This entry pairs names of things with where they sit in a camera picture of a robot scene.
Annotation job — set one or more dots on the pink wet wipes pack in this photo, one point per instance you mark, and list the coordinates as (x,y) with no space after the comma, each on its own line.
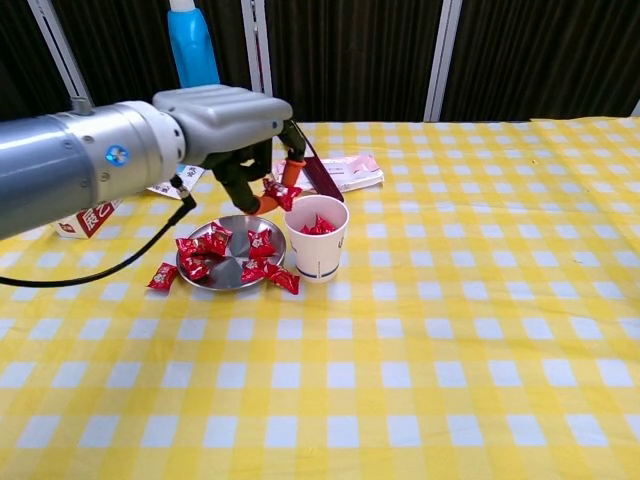
(355,172)

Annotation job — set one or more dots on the yellow white checkered tablecloth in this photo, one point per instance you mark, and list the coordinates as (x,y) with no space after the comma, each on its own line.
(400,350)

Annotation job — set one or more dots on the white paper cup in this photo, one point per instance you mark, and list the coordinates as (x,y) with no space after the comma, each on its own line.
(315,255)

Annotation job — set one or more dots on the round steel plate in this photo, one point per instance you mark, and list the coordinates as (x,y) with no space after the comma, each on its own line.
(230,265)

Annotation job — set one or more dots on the dark red folded fan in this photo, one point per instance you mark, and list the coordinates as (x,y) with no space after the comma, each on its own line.
(322,177)

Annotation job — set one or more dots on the red candy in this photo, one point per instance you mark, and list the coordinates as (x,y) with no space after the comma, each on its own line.
(219,236)
(161,276)
(191,246)
(261,242)
(285,196)
(326,225)
(311,229)
(284,279)
(195,268)
(252,270)

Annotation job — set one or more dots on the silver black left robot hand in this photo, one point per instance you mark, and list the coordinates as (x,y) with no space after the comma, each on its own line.
(225,120)

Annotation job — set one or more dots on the photo postcard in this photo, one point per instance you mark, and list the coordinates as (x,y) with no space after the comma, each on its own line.
(192,175)

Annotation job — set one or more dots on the blue squeeze bottle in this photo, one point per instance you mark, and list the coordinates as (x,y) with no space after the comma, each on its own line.
(192,55)

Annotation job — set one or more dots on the grey metal partition post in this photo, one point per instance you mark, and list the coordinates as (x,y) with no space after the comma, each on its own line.
(256,50)
(57,45)
(636,110)
(442,60)

